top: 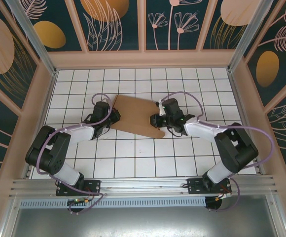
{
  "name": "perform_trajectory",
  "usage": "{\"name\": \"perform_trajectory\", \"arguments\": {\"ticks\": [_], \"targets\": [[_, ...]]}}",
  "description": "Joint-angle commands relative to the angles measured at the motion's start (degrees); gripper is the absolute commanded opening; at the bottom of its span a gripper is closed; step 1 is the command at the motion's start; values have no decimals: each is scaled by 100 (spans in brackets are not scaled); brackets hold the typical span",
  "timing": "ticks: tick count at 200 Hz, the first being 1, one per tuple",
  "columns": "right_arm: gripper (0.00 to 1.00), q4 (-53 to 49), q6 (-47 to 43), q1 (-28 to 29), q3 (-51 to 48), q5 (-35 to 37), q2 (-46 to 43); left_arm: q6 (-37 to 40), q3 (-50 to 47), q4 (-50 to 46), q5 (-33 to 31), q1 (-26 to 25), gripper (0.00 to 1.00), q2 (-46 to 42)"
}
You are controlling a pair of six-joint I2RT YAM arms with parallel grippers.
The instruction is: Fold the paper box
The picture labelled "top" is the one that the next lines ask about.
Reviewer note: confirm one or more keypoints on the brown cardboard paper box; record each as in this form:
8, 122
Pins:
135, 116

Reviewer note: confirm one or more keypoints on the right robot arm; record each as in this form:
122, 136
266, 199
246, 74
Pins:
236, 148

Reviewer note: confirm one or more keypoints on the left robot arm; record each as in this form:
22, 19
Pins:
49, 153

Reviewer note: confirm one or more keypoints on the small circuit board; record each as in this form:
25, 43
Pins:
79, 201

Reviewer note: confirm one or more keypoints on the grey metal sheet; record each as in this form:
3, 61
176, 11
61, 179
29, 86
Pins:
143, 222

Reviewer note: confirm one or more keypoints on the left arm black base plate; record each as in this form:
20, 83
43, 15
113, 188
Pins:
93, 185

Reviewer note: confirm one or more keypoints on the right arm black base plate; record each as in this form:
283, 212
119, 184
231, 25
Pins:
194, 186

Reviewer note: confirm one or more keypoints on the aluminium mounting rail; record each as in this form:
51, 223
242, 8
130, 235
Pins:
143, 185

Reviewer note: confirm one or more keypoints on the aluminium frame post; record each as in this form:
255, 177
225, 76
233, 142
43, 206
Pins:
249, 32
34, 39

